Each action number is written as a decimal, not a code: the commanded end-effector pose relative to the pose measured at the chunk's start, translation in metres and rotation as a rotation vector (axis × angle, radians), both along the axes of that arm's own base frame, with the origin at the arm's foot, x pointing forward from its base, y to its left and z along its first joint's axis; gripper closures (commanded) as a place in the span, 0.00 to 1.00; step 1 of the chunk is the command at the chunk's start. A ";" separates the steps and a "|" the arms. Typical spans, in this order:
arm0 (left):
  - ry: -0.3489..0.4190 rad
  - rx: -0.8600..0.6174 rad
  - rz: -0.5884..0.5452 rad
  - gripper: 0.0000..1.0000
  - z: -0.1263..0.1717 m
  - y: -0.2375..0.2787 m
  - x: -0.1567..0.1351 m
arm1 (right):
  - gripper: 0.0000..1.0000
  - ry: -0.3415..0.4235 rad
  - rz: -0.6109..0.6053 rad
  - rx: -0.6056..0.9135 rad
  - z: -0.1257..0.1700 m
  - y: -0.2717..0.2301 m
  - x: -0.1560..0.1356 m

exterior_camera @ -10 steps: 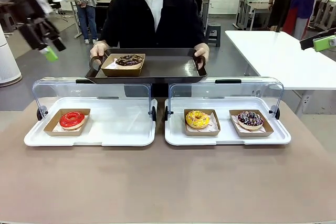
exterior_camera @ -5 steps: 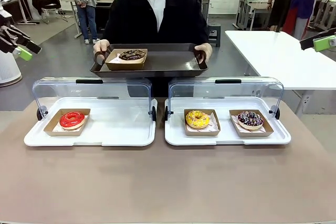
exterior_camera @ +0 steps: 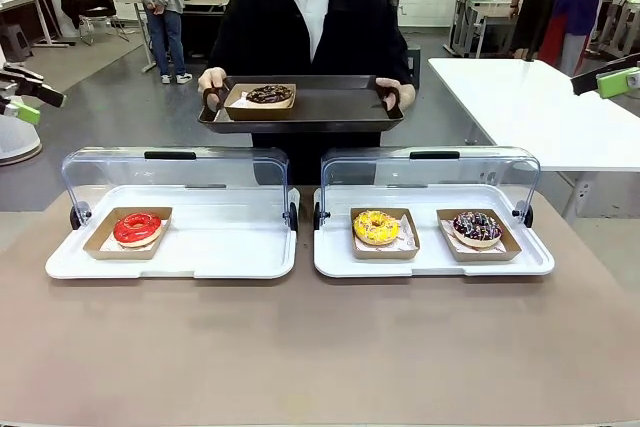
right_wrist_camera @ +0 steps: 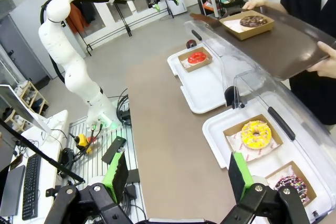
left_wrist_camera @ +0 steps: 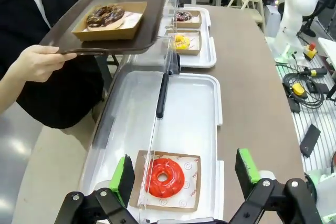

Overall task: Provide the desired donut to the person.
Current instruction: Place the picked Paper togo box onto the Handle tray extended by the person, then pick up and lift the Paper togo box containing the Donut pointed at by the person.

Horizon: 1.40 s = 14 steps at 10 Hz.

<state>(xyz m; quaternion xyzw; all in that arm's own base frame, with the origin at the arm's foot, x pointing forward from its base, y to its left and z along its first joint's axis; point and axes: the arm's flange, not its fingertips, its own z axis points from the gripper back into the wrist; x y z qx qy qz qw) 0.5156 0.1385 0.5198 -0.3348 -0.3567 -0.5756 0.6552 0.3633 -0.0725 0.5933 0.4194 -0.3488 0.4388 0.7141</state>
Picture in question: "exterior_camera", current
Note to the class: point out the cardboard box of purple donut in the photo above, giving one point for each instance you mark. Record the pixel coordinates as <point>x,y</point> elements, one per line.
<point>510,247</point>

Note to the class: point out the jacket person's left hand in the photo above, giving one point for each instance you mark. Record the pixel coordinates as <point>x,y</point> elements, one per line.
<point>405,94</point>

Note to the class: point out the dark brown serving tray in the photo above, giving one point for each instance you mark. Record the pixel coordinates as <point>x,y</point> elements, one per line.
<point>335,102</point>

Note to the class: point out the cardboard box of chocolate donut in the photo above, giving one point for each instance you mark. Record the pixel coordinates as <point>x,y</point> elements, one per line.
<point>260,113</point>

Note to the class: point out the yellow sprinkled donut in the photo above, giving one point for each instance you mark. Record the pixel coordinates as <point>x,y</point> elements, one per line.
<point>375,234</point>

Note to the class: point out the grey plastic stool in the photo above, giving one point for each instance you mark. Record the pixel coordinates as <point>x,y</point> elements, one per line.
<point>15,42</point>

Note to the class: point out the chocolate donut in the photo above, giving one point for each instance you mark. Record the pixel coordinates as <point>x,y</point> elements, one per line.
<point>270,95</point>

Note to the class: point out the jacket person's left forearm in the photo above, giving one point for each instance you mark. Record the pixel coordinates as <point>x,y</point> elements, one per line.
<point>397,59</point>

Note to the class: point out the chair with black jacket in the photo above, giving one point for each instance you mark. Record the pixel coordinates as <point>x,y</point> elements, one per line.
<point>90,2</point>

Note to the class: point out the grey background work table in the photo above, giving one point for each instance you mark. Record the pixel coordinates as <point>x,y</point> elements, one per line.
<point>485,9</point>

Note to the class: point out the red glazed donut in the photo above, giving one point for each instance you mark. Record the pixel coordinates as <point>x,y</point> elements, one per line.
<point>125,232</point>

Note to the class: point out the cardboard box of red donut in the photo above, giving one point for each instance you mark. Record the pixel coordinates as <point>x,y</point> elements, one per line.
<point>95,247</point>

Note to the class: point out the dark sprinkled donut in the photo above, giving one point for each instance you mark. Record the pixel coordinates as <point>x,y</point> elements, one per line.
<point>477,232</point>

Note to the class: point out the person in black jacket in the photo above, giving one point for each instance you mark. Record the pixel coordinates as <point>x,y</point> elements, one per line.
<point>265,22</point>

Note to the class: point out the white air purifier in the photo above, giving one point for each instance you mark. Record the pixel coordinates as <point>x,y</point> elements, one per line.
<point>17,142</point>

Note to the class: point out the paper liner under yellow donut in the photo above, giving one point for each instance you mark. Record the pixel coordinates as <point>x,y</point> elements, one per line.
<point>407,234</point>

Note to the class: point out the jacket person's right hand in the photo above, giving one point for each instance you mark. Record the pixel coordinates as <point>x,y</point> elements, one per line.
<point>207,84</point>

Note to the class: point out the cardboard box of yellow donut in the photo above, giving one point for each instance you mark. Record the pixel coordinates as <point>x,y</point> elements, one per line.
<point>385,253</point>

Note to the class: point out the clear plastic display lid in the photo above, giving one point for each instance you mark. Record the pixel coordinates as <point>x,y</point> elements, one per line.
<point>450,172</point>
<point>175,169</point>

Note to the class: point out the jacket person's right forearm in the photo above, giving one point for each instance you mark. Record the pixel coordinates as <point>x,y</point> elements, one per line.
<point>230,54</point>

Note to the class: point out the white display tray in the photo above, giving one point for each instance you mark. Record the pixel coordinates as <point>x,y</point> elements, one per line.
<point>430,264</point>
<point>230,237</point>

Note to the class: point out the white side table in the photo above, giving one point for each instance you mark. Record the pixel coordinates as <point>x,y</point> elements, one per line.
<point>525,107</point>

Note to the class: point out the paper liner under purple donut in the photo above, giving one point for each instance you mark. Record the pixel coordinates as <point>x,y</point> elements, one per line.
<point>448,233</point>

